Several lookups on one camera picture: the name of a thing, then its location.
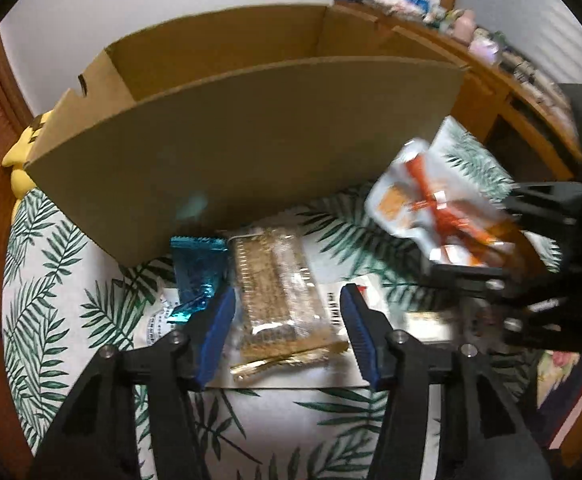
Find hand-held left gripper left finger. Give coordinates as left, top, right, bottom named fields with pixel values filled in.
left=28, top=285, right=237, bottom=480

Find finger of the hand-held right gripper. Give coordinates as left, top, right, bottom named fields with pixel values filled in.
left=428, top=259, right=522, bottom=306
left=503, top=181, right=582, bottom=223

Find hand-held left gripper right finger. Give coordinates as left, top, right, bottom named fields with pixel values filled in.
left=338, top=282, right=554, bottom=480

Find blue foil snack packet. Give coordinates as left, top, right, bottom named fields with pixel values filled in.
left=170, top=236, right=229, bottom=323

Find clear cracker packet gold trim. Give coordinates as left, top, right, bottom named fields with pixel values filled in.
left=226, top=226, right=350, bottom=380

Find orange and white snack pouch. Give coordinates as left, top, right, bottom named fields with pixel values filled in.
left=365, top=139, right=522, bottom=267

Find large cardboard box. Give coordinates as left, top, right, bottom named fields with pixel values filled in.
left=24, top=4, right=472, bottom=267

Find white flat printed packet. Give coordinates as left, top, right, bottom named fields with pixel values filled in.
left=134, top=274, right=389, bottom=391

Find wooden sideboard cabinet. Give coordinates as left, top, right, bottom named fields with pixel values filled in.
left=331, top=0, right=582, bottom=181

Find green leaf print tablecloth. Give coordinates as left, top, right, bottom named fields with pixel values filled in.
left=2, top=117, right=572, bottom=480

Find white tissue box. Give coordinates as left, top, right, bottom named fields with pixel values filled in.
left=468, top=35, right=502, bottom=63

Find pink bottle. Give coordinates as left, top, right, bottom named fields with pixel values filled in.
left=453, top=10, right=476, bottom=43

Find white window blinds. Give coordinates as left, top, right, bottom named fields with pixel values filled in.
left=458, top=0, right=582, bottom=91

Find yellow plush toy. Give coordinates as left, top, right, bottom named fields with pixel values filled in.
left=2, top=110, right=54, bottom=211

